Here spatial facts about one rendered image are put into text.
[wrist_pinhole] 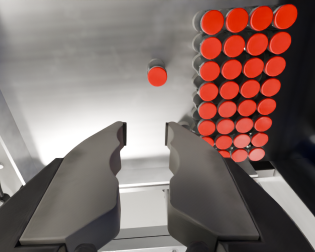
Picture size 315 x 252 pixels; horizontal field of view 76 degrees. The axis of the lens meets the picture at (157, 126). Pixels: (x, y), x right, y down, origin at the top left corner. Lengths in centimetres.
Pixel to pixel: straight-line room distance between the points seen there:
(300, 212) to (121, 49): 31
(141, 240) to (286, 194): 93
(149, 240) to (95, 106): 97
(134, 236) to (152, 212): 65
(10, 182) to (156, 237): 117
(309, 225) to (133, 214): 162
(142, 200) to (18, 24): 157
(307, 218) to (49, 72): 37
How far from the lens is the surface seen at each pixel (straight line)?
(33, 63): 29
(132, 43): 26
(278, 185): 37
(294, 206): 35
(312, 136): 39
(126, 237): 121
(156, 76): 21
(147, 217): 189
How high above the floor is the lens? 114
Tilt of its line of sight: 61 degrees down
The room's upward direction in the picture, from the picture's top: 176 degrees clockwise
